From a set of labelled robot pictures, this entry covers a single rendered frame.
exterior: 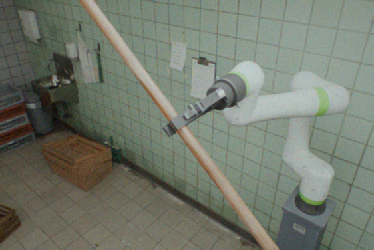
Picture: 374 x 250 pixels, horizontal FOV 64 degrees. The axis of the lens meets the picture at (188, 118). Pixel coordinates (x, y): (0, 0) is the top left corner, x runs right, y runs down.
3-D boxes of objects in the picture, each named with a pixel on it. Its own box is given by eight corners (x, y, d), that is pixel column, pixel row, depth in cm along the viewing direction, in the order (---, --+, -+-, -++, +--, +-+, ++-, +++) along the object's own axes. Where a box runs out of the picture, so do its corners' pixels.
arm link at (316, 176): (310, 180, 157) (318, 151, 148) (332, 201, 144) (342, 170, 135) (289, 186, 153) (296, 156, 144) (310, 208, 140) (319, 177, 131)
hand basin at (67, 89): (85, 126, 398) (72, 59, 352) (61, 137, 374) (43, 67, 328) (66, 114, 424) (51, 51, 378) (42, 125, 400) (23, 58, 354)
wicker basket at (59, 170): (81, 196, 320) (75, 176, 306) (48, 177, 347) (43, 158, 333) (113, 172, 355) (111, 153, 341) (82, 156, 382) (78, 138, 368)
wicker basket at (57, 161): (78, 188, 313) (73, 168, 299) (45, 170, 339) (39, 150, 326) (111, 164, 348) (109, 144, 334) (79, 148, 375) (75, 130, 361)
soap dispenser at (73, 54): (80, 61, 342) (77, 43, 332) (73, 63, 336) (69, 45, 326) (75, 59, 347) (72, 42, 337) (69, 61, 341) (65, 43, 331)
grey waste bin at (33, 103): (61, 128, 439) (53, 93, 411) (37, 139, 414) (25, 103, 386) (48, 120, 459) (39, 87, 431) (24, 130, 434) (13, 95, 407)
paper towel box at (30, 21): (45, 42, 380) (37, 11, 361) (36, 44, 373) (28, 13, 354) (34, 38, 396) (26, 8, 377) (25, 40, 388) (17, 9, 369)
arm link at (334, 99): (327, 104, 130) (336, 77, 124) (350, 117, 120) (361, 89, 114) (293, 109, 124) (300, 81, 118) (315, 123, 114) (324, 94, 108)
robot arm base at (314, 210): (308, 178, 167) (310, 170, 164) (336, 190, 159) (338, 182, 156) (289, 206, 150) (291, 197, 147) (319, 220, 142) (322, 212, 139)
